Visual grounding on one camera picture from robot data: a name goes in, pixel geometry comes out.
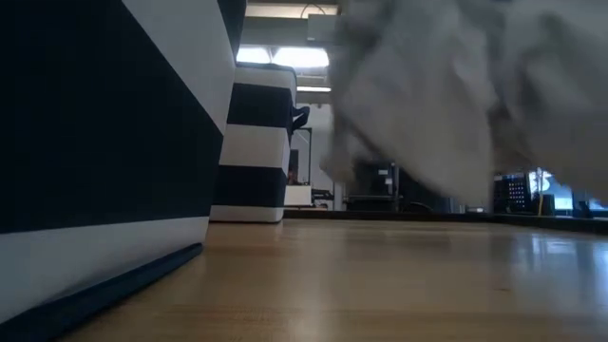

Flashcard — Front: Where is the black perforated rack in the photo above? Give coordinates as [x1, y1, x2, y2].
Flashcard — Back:
[492, 173, 534, 215]

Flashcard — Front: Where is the grey ceiling box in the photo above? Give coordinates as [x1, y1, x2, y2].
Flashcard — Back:
[307, 13, 341, 44]

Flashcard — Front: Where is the black machine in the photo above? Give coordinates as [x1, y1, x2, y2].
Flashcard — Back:
[344, 161, 400, 213]

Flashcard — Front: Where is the light grey garment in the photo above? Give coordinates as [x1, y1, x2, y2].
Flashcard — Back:
[320, 0, 608, 206]

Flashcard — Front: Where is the white box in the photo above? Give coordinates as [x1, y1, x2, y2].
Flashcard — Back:
[283, 184, 314, 208]

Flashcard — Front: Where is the black metal table frame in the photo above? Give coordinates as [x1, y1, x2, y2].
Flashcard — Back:
[283, 208, 608, 235]

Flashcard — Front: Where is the navy white striped fabric bin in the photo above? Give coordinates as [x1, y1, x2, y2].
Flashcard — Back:
[0, 0, 248, 342]
[208, 61, 311, 224]

